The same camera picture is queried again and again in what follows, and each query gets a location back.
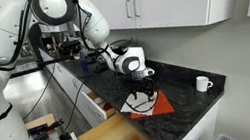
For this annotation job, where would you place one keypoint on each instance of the small open wooden drawer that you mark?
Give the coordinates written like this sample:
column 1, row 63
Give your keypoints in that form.
column 95, row 106

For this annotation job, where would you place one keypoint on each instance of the black silver coffee machine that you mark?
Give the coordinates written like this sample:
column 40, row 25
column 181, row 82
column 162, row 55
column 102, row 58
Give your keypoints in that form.
column 69, row 46

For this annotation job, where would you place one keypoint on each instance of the white mug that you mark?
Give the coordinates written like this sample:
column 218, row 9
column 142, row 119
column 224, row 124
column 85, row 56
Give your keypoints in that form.
column 202, row 84

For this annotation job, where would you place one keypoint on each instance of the white paper napkin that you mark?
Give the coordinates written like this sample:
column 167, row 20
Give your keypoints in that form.
column 129, row 105

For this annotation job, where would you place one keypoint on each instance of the wooden board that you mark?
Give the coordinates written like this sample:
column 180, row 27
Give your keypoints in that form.
column 40, row 120

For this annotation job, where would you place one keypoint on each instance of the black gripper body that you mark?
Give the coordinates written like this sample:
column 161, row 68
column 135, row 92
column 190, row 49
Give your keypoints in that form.
column 141, row 84

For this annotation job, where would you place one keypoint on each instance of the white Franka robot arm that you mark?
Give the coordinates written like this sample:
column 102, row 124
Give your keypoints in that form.
column 1, row 76

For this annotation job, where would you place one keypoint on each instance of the black orange clamp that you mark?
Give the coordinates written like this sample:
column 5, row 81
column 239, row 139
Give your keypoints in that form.
column 45, row 130

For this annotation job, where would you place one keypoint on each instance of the white base cabinet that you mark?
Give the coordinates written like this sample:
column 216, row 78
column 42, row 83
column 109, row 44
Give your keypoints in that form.
column 195, row 133

